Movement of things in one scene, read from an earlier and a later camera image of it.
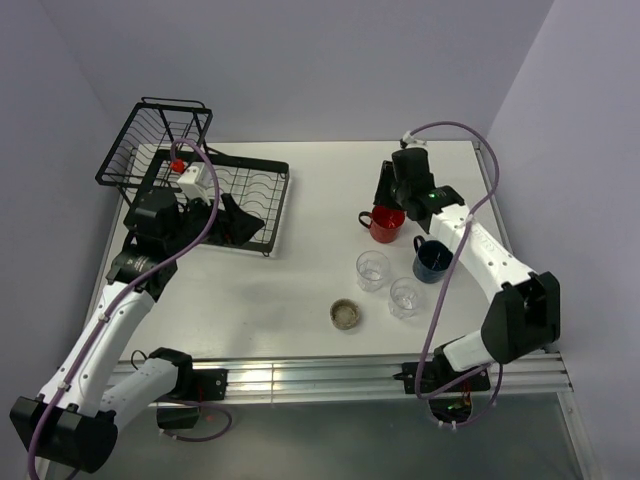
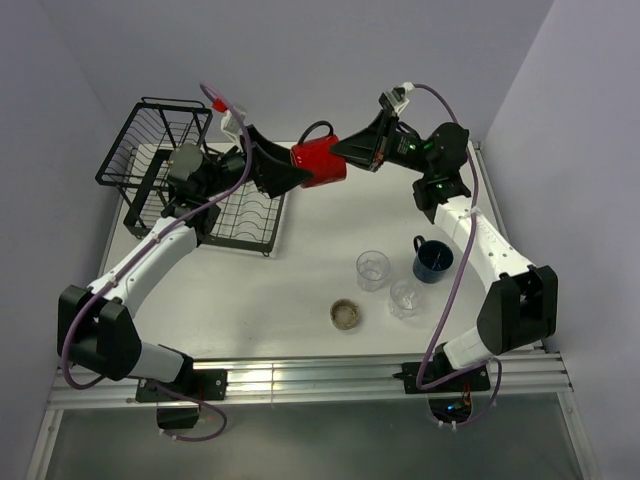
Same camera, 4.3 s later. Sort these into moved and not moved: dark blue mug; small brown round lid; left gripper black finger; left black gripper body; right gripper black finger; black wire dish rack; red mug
Moved: left gripper black finger; left black gripper body; red mug; right gripper black finger
Not moved: black wire dish rack; dark blue mug; small brown round lid
